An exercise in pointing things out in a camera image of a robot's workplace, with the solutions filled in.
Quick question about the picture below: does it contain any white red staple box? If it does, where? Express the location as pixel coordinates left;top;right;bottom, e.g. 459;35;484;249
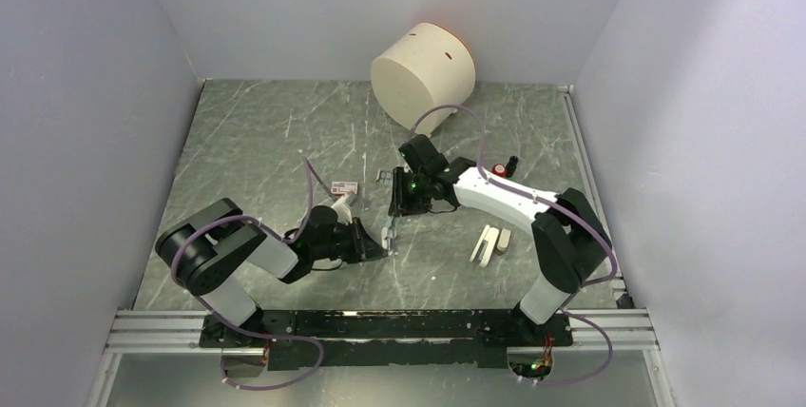
331;181;360;197

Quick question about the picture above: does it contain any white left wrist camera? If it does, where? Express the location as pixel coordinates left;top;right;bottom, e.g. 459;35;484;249
331;193;358;224

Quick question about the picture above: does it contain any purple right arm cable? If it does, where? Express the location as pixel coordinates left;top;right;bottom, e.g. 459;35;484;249
408;104;622;388

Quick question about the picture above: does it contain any small black cylinder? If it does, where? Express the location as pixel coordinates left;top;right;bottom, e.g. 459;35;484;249
505;156;520;178

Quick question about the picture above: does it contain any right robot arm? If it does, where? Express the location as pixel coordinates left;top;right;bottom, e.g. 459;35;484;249
390;134;612;344

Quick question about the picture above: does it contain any red black stamp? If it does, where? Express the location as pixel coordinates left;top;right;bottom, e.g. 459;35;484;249
491;164;508;178

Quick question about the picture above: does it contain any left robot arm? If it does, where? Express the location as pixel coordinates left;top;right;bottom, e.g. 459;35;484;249
154;198;388;346

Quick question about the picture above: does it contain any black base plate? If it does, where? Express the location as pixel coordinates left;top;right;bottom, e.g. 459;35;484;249
198;309;573;371

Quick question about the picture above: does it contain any cream cylindrical stool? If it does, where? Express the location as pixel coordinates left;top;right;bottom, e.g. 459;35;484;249
371;23;476;136

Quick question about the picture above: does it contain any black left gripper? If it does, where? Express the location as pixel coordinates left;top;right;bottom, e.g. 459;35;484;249
312;216;388;263

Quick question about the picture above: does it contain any aluminium rail frame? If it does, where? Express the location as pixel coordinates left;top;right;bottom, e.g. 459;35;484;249
104;79;671;406

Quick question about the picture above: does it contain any staple tray with staples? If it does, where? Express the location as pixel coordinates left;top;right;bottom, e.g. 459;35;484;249
375;170;393;185

